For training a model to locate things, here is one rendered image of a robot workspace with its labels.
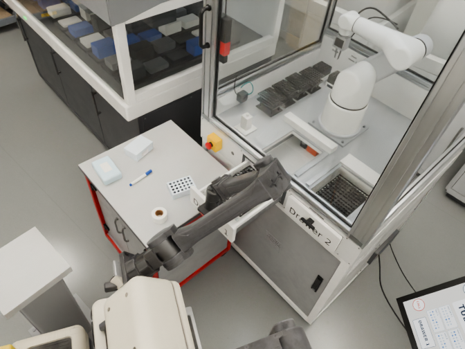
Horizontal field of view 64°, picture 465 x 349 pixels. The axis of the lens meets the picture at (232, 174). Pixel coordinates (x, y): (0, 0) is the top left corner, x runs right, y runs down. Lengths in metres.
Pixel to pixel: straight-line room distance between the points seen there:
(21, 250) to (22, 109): 2.12
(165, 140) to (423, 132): 1.36
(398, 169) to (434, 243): 1.84
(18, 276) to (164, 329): 0.98
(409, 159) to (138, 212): 1.18
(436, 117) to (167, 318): 0.86
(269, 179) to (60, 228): 2.03
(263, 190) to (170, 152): 1.13
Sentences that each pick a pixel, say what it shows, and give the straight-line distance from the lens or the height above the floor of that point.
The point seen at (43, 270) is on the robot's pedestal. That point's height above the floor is 0.76.
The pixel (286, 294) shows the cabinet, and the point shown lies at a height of 0.11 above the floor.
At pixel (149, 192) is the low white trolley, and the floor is 0.76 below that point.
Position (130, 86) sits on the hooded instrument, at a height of 1.02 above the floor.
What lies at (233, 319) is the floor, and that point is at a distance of 2.37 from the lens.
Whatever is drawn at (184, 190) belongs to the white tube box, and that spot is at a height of 0.80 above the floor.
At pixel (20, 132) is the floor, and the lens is 3.55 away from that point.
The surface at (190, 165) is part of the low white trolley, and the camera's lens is 1.97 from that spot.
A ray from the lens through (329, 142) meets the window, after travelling 1.42.
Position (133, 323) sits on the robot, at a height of 1.38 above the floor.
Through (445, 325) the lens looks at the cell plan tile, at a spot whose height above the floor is 1.06.
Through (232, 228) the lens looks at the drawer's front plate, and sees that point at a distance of 1.54.
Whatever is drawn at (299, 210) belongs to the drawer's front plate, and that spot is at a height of 0.89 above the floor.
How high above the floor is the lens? 2.22
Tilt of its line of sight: 49 degrees down
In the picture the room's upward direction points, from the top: 7 degrees clockwise
